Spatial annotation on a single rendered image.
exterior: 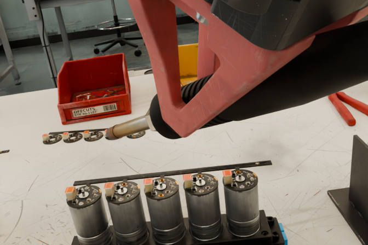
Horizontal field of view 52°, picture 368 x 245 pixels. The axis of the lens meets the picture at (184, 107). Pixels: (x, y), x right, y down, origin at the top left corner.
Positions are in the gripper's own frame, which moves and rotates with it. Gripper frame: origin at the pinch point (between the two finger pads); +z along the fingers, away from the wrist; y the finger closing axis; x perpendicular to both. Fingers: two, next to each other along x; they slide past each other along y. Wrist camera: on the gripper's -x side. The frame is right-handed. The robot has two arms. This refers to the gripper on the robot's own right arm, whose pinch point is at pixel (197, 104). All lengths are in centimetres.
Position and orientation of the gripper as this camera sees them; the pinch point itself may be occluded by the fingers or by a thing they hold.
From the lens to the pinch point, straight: 16.8
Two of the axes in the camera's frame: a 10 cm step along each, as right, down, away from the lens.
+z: -2.5, 6.9, 6.8
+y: -6.9, 3.7, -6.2
